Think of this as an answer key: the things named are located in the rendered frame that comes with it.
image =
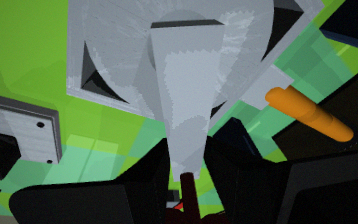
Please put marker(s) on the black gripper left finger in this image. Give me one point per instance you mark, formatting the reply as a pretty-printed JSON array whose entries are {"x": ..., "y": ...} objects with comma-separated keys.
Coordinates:
[{"x": 137, "y": 196}]

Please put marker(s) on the red flat bar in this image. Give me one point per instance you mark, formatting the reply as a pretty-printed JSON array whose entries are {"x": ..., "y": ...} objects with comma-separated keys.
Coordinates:
[{"x": 179, "y": 205}]

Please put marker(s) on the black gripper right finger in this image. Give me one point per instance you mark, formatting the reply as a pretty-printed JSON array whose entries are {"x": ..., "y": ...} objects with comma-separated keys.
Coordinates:
[{"x": 259, "y": 191}]

